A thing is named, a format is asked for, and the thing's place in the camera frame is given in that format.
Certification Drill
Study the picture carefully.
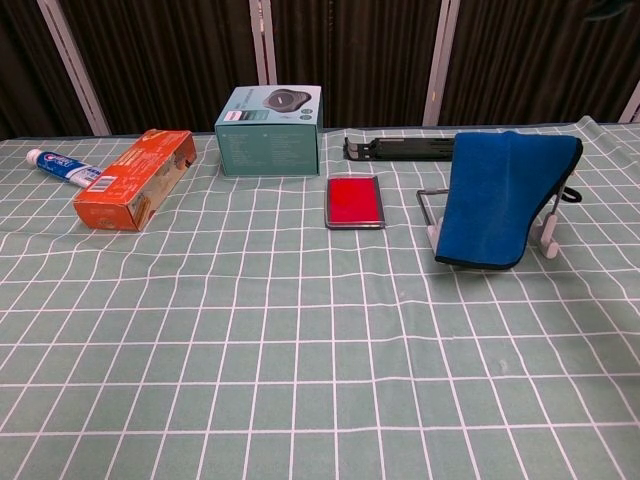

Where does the grey and blue towel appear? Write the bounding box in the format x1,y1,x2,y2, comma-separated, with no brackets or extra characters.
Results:
433,130,585,272

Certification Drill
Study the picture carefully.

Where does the red ink pad case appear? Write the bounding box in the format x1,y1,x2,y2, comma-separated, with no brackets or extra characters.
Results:
324,174,386,231

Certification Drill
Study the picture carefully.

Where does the teal speaker box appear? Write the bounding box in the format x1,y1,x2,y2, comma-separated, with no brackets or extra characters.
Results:
214,84,324,178

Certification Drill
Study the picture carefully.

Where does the black folding stand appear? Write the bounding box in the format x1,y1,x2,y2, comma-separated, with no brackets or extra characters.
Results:
343,136,459,162

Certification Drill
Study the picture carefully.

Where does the green checkered tablecloth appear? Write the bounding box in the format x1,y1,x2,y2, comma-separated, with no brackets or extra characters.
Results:
0,115,640,480

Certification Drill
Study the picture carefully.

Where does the black pleated curtain panel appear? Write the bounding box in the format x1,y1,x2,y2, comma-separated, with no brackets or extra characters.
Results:
0,0,96,141
269,0,444,129
59,0,261,136
439,0,640,126

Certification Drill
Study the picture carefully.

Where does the orange carton box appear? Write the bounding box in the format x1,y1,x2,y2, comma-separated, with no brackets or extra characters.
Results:
72,128,197,233

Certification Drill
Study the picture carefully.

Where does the blue white toothpaste tube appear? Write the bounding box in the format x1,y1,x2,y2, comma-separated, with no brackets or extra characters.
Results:
25,148,104,189

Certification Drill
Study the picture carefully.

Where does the white partition frame post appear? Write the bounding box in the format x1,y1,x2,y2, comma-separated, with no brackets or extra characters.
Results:
421,0,462,127
37,0,112,137
618,79,640,125
248,0,279,87

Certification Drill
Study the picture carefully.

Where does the metal wire rack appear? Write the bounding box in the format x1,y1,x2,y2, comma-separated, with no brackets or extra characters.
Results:
416,183,570,260

